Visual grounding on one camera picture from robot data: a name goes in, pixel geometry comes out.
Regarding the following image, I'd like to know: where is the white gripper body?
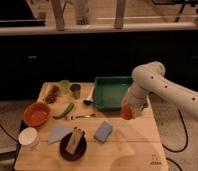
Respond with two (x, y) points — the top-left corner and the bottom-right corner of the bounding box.
(122, 83), (148, 118)

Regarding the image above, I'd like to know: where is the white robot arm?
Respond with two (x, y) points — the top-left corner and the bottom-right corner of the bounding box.
(120, 61), (198, 122)

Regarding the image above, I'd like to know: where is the green plastic tray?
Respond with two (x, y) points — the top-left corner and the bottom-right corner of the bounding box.
(94, 76), (132, 112)

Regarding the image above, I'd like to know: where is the blue sponge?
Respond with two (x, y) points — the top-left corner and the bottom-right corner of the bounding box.
(94, 121), (113, 143)

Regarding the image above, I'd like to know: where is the black white spoon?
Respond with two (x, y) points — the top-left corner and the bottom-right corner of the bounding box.
(83, 88), (94, 105)

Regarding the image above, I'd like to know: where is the metal cup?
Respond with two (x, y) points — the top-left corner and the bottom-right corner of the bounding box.
(70, 84), (81, 99)

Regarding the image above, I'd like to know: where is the silver fork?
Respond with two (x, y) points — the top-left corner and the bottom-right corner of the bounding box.
(66, 114), (96, 121)

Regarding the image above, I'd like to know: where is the wooden block on plate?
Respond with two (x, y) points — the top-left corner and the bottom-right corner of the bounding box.
(66, 127), (84, 155)

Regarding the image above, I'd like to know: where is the green plastic cup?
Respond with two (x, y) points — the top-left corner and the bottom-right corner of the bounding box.
(59, 80), (70, 94)

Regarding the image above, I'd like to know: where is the dark round plate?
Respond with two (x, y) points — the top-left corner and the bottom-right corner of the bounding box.
(59, 133), (87, 161)

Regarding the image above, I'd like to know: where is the green cucumber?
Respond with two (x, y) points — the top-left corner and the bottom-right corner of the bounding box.
(53, 103), (74, 119)

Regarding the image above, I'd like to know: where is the grey blue cloth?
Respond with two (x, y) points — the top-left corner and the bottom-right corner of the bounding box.
(46, 125), (73, 144)

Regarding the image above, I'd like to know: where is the bunch of dark grapes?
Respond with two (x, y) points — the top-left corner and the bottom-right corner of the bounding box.
(44, 85), (59, 104)

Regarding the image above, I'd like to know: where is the orange bowl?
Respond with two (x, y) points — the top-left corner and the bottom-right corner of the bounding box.
(23, 102), (50, 127)

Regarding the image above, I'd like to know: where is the white round container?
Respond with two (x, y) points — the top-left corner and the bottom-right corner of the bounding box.
(18, 127), (39, 148)

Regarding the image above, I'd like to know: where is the black cable right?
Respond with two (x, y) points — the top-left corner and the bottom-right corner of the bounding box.
(162, 109), (190, 154)

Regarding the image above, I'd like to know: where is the black cable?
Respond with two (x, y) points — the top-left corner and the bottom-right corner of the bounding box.
(162, 109), (190, 154)
(0, 114), (20, 144)

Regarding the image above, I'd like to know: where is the black cable left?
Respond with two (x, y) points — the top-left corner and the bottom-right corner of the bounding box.
(0, 114), (20, 144)

